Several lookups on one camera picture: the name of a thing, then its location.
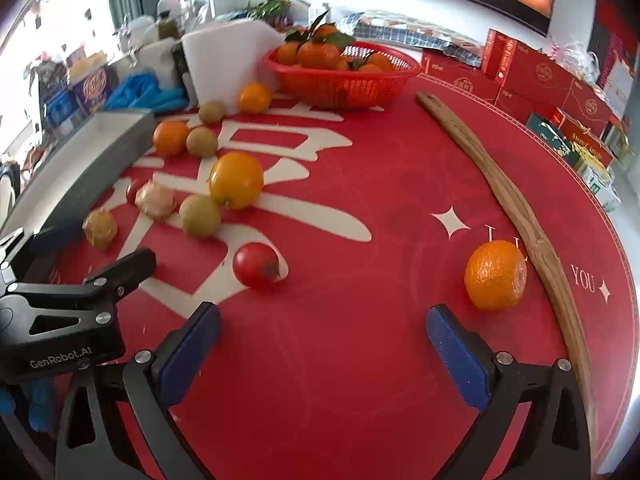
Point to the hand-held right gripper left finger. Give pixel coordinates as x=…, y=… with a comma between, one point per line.
x=190, y=355

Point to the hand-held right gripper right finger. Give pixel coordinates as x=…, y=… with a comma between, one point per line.
x=457, y=360

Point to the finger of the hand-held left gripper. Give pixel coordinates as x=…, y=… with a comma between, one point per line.
x=127, y=270
x=42, y=245

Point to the tan walnut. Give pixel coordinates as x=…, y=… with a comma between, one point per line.
x=100, y=228
x=155, y=200

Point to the grey tray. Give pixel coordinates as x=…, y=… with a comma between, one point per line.
x=100, y=160

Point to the person's left hand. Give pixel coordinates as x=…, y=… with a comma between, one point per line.
x=40, y=405

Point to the red cherry tomato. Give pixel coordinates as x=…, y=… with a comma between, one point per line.
x=132, y=193

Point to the blue snack can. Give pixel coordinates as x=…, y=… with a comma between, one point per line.
x=60, y=107

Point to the large yellow orange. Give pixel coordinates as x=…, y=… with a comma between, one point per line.
x=236, y=180

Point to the purple snack cup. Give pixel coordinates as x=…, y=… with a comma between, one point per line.
x=92, y=87

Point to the long curved wooden stick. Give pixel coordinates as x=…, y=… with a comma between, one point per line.
x=510, y=200

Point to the blue rubber gloves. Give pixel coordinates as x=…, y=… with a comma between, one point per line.
x=145, y=92

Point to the black case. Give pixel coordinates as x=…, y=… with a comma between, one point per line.
x=179, y=67

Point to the white foam box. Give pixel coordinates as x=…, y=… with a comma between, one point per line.
x=150, y=52

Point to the white and green carton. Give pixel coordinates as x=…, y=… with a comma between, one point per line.
x=600, y=187

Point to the white paper towel roll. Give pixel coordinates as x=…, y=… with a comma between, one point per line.
x=225, y=60

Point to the green gift box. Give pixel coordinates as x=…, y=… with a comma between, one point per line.
x=550, y=135

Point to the red plastic basket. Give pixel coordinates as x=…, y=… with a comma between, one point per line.
x=340, y=87

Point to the pile of leafy tangerines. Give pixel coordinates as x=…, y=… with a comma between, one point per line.
x=315, y=55

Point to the stack of red gift boxes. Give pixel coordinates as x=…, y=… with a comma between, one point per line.
x=540, y=77

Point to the green plant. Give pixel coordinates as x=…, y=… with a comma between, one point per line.
x=270, y=8

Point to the plaid cloth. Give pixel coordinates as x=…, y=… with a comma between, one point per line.
x=400, y=35

